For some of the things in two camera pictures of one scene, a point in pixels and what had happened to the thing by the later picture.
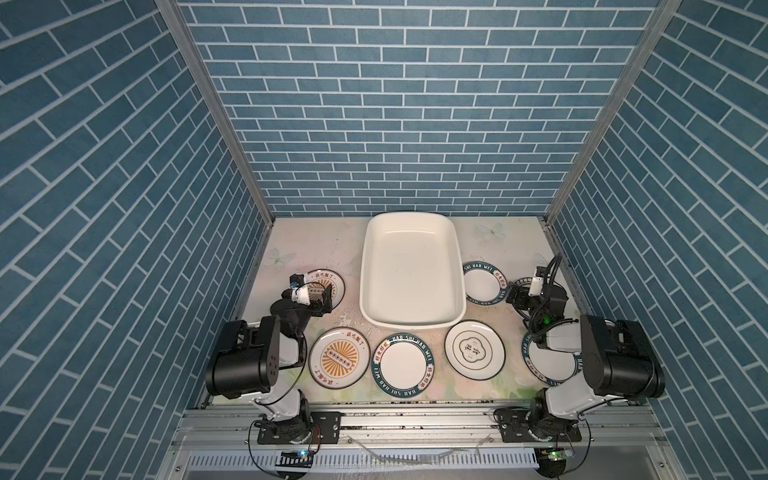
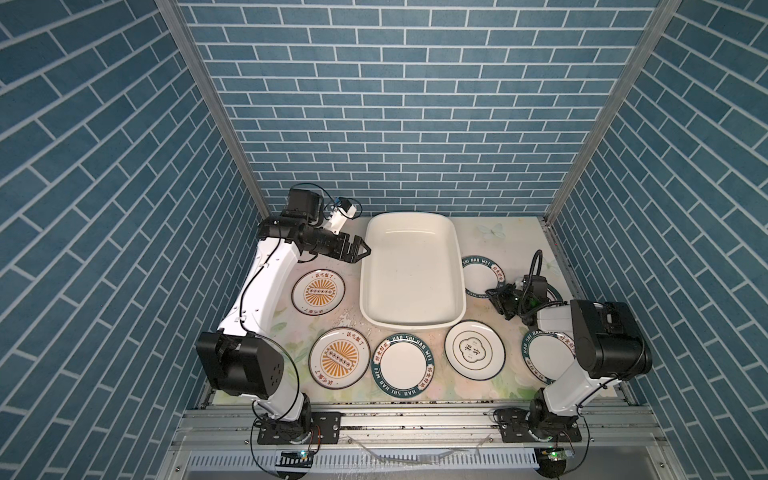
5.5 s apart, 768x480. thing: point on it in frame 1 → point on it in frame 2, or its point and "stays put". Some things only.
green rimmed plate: (485, 285) stays put
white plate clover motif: (475, 350) stays put
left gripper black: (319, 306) → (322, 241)
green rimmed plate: (554, 366) stays put
